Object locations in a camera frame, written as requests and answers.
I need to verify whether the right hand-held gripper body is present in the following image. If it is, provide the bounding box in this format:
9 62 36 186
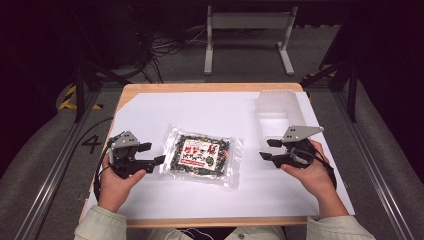
272 124 325 170

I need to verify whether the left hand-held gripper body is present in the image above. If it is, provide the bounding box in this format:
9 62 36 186
108 130 156 180

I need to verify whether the translucent plastic container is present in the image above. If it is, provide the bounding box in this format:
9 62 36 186
254 88 308 148

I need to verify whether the clear seaweed snack packet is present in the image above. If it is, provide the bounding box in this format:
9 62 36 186
159 123 245 191

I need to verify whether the person's right hand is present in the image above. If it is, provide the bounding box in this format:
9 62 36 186
280 139 337 203

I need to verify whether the person's left hand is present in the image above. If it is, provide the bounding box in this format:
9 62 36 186
97 154 148 214

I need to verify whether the white paper sheet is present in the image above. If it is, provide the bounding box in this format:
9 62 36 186
85 91 356 221

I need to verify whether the black tripod stand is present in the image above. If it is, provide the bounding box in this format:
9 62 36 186
70 9 132 124
300 13 361 124

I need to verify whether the white metal stand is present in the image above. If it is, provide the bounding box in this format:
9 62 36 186
203 5 299 77

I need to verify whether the thin black floor cable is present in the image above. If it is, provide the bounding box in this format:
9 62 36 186
65 116 115 164

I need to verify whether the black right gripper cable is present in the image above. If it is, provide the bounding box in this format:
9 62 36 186
309 146 338 191

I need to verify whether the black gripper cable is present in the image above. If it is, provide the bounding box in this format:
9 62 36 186
93 132 125 202
309 146 338 191

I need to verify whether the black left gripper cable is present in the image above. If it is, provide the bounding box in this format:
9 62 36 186
93 132 125 202

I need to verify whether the white cord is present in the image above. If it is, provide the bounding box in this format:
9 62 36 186
165 227 216 240

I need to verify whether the aluminium floor rail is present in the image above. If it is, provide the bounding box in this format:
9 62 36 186
332 90 416 240
13 89 102 240

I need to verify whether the tangle of black floor cables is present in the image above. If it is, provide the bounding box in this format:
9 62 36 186
131 13 209 84

